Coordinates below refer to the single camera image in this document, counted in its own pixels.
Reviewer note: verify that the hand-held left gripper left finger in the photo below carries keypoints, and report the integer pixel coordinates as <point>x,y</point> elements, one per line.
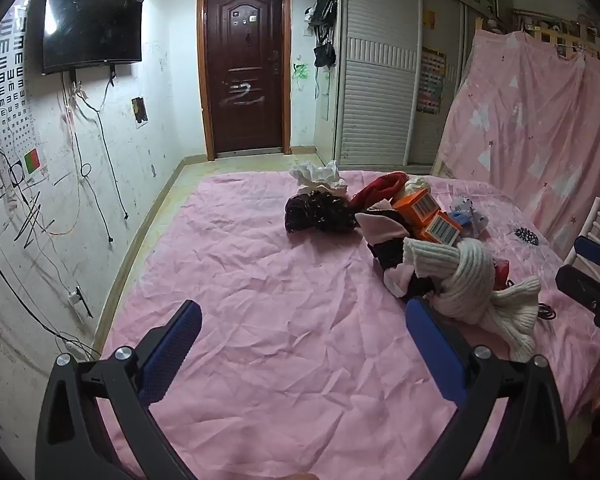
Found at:
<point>172,345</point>

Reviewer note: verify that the pale pink cloth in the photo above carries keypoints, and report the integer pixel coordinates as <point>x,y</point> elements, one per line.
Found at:
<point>382,225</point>

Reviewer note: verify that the pink bed sheet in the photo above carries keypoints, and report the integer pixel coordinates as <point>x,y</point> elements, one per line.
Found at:
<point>280,320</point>

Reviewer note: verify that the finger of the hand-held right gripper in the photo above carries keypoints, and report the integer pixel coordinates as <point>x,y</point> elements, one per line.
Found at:
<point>597,252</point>
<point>582,282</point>

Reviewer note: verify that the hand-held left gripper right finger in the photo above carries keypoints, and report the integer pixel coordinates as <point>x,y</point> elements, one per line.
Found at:
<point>436,352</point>

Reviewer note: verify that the white tissue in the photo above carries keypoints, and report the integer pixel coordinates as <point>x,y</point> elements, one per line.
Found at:
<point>320,175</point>

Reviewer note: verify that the broken wall socket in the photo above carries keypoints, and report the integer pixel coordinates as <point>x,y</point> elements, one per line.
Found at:
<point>139,110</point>

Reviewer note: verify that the blue and white cloth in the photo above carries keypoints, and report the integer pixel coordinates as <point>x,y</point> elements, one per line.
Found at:
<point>470,215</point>

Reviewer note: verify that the white slatted wardrobe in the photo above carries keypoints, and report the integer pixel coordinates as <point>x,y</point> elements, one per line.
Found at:
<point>380,75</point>

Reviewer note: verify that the dark brown door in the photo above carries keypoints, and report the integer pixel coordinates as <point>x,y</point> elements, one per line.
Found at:
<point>245,65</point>

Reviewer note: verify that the red cloth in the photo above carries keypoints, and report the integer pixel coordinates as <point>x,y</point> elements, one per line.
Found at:
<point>380,187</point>

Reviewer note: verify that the colourful grid poster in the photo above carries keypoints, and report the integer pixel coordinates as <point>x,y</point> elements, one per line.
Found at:
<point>431,82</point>

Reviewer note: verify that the black hanging bags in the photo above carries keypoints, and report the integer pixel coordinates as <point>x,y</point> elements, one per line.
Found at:
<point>325,25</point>

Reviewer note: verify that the black lace garment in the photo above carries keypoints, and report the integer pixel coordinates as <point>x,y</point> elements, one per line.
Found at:
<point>315,212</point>

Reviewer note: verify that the eye chart poster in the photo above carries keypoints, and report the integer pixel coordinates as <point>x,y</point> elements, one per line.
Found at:
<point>12,95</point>

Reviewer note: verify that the black wall television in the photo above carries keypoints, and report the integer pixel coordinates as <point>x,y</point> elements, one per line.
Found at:
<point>92,15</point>

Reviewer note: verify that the pink patterned curtain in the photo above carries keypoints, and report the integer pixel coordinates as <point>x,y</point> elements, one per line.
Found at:
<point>530,130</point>

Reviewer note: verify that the orange cardboard box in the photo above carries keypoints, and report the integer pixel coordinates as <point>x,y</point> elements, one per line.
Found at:
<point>415,207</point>
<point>442,230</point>

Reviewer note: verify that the white knit scarf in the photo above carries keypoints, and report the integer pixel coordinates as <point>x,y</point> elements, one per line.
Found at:
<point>472,280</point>

